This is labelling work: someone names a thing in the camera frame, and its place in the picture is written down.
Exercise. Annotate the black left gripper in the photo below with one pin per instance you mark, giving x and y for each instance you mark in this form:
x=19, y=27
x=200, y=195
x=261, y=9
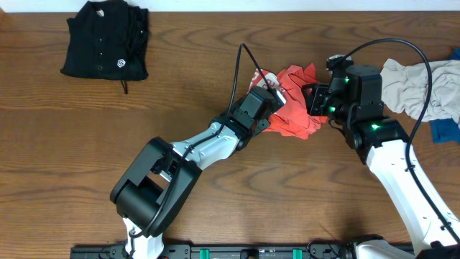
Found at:
x=262, y=125

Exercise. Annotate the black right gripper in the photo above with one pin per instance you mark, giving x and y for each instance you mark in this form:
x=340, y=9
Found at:
x=319, y=91

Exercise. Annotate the orange red t-shirt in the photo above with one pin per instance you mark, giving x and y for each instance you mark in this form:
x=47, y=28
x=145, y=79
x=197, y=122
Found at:
x=293, y=120

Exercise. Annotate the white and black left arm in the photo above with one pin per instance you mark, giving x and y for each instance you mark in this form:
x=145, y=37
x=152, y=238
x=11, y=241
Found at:
x=155, y=186

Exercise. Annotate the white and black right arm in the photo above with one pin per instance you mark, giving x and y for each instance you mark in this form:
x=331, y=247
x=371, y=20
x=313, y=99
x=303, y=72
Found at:
x=353, y=100

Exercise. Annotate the beige crumpled shirt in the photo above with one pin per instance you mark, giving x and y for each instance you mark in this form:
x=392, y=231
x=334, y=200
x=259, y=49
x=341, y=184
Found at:
x=404, y=89

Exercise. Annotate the blue cloth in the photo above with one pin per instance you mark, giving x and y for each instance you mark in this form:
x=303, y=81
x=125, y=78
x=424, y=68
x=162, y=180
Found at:
x=445, y=129

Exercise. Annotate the folded black shirt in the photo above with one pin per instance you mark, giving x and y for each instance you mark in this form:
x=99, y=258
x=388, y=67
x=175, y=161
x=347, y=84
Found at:
x=108, y=40

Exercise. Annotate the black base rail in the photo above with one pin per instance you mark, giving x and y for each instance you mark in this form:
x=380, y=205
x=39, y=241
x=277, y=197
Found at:
x=251, y=252

